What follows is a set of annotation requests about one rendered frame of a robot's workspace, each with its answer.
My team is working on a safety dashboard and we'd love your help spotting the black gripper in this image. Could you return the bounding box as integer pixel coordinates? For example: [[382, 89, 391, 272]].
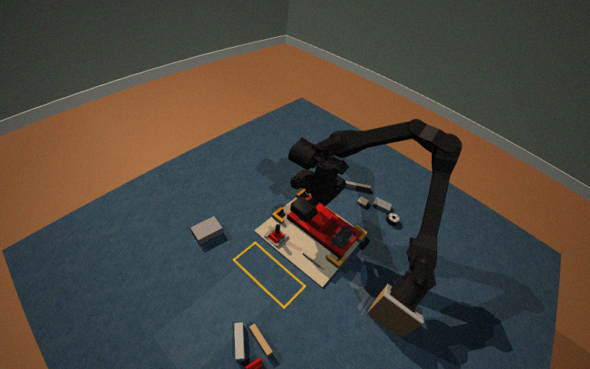
[[290, 175, 346, 222]]

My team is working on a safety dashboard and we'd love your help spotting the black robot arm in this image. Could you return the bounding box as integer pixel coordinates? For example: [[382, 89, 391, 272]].
[[288, 119, 462, 312]]

